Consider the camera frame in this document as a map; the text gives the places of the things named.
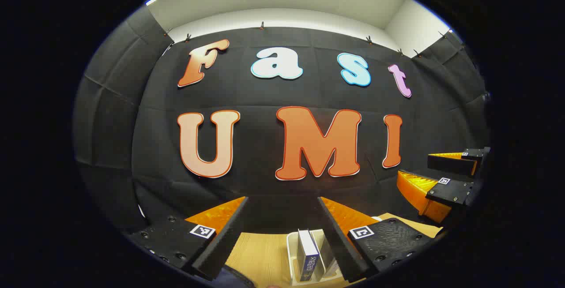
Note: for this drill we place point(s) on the white bookshelf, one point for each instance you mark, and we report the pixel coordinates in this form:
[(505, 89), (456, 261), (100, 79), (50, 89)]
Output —
[(292, 252)]

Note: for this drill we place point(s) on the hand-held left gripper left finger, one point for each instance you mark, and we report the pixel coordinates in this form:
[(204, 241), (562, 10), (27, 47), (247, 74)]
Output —
[(227, 235)]

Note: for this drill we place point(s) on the blue schoolbag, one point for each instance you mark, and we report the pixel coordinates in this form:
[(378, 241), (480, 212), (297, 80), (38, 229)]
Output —
[(234, 278)]

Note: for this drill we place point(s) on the blue spine book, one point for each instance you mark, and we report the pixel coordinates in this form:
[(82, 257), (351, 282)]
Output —
[(307, 257)]

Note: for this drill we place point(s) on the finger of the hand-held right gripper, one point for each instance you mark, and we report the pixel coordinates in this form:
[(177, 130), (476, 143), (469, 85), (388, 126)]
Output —
[(450, 164), (450, 191)]

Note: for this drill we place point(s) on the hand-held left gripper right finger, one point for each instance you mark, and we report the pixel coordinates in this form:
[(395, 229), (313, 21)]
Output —
[(340, 244)]

